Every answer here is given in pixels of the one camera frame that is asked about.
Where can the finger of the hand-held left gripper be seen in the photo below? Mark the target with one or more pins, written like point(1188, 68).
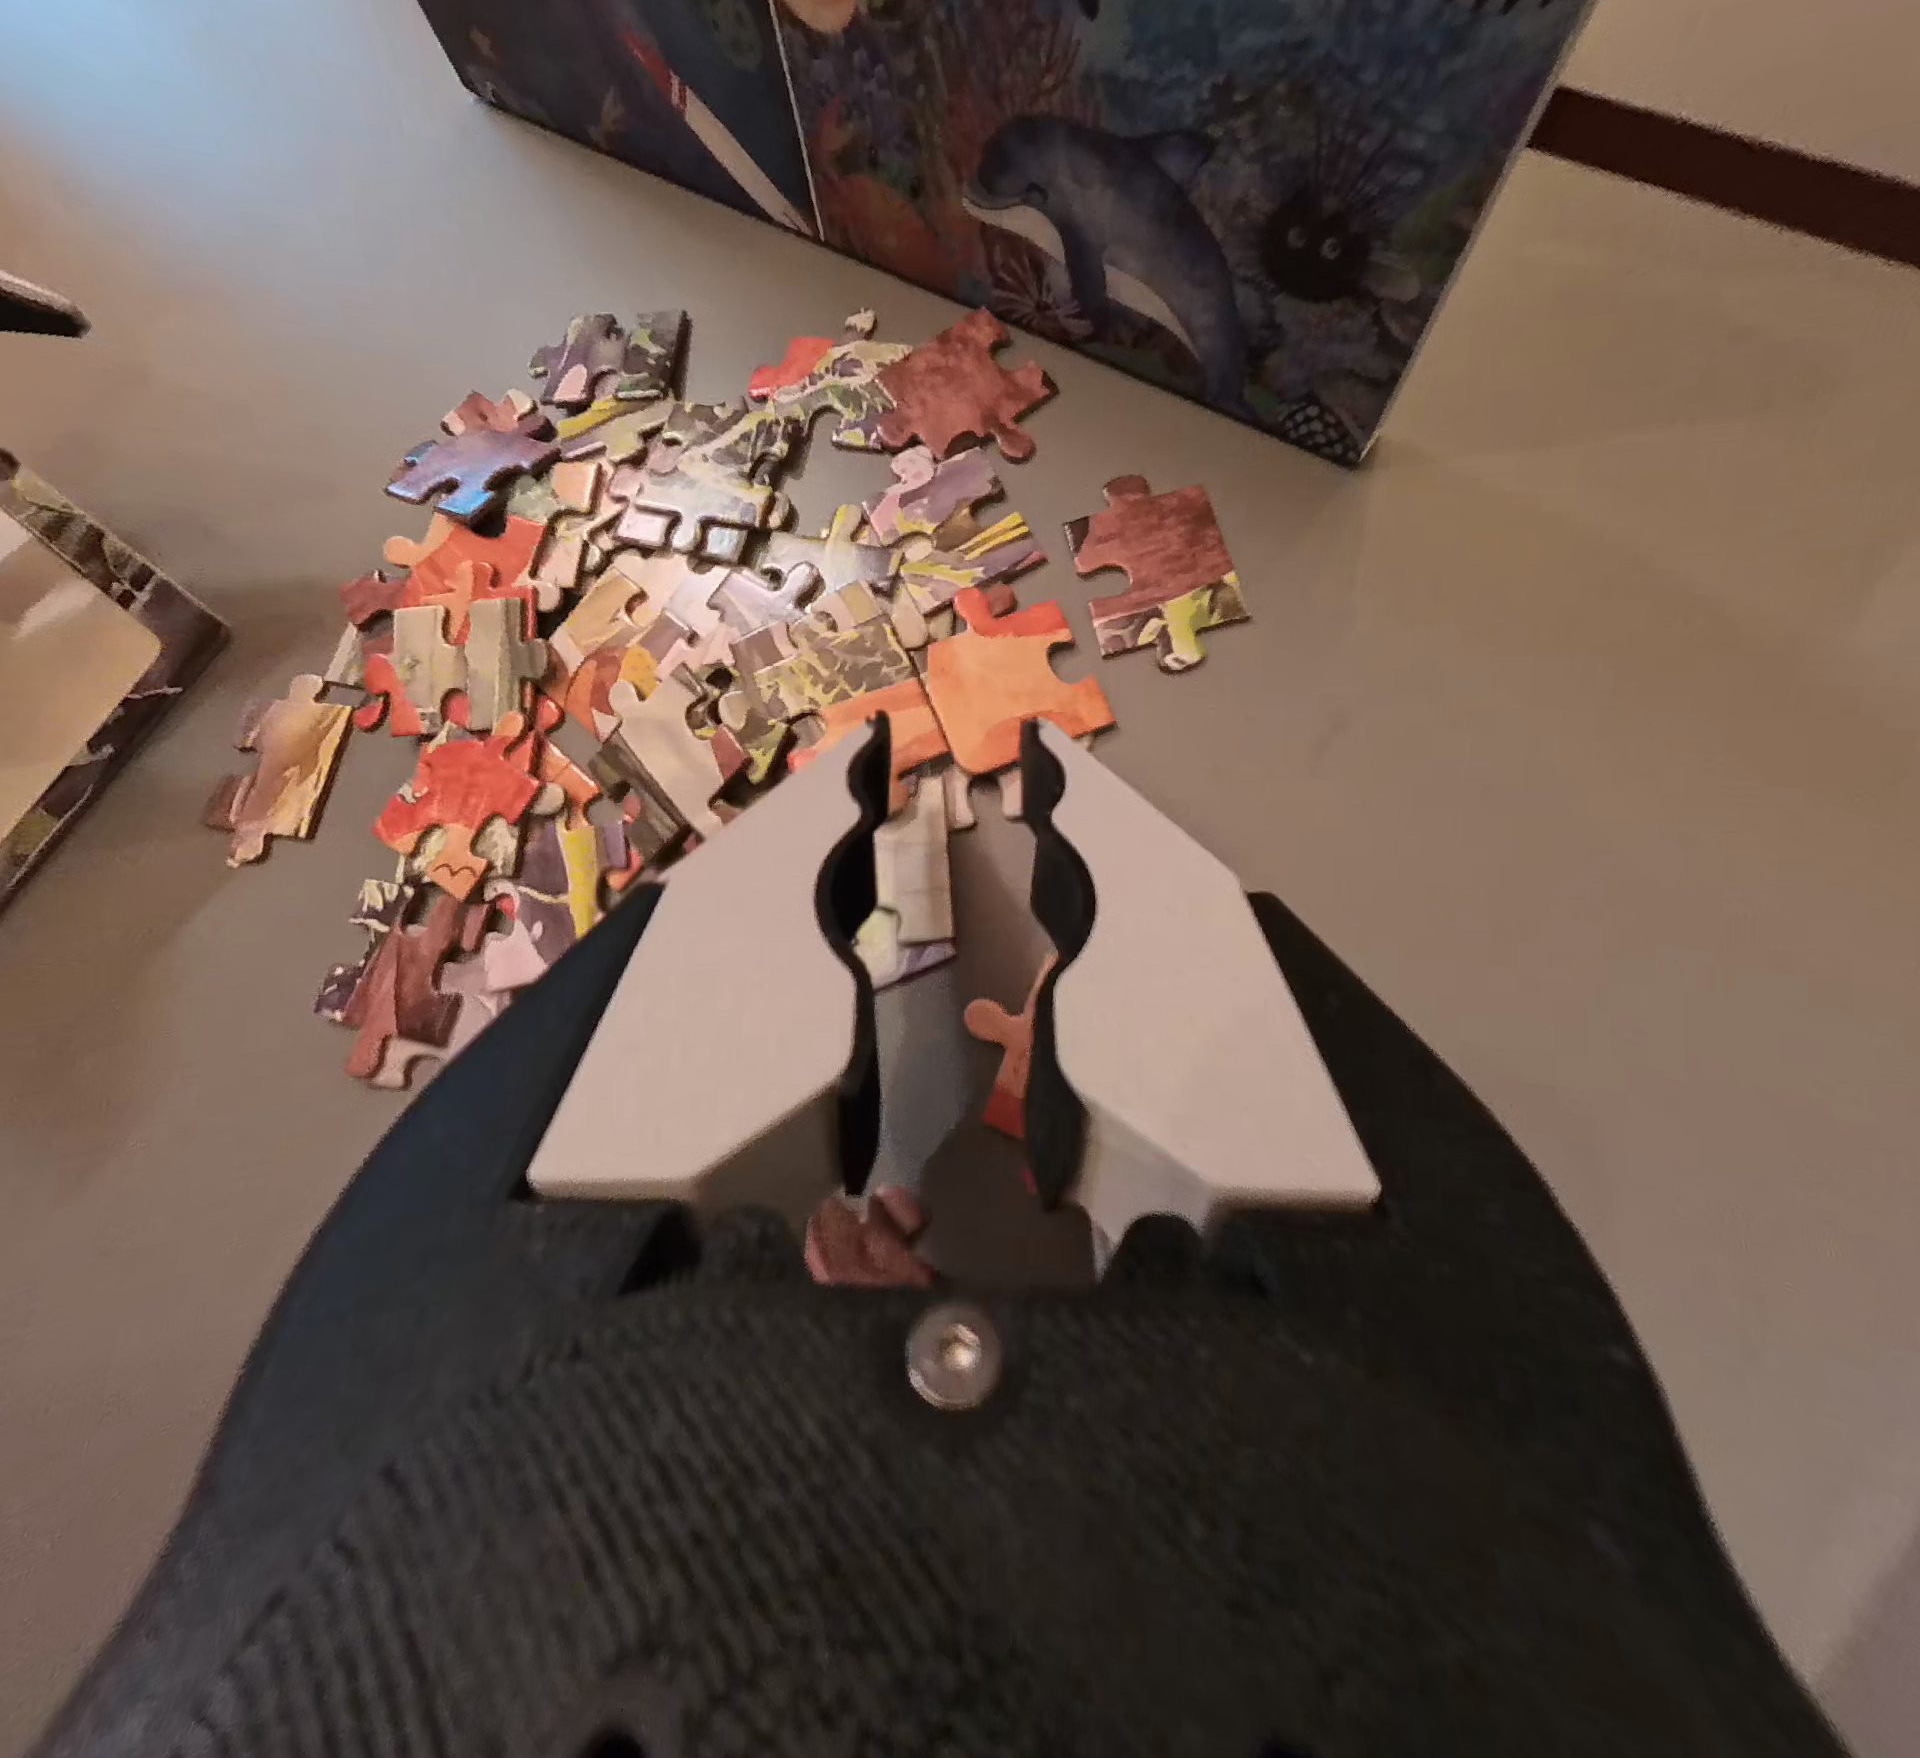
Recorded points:
point(31, 312)

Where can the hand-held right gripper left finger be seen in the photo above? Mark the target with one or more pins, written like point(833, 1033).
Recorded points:
point(705, 1024)

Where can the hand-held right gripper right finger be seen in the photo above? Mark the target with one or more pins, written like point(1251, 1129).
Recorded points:
point(1214, 1040)

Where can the jigsaw puzzle frame board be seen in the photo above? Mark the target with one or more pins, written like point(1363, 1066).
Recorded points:
point(90, 648)

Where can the pile of jigsaw puzzle pieces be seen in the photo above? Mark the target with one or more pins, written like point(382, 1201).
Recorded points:
point(647, 618)

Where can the illustrated cardboard puzzle box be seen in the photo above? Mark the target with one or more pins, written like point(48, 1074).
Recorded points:
point(1127, 64)

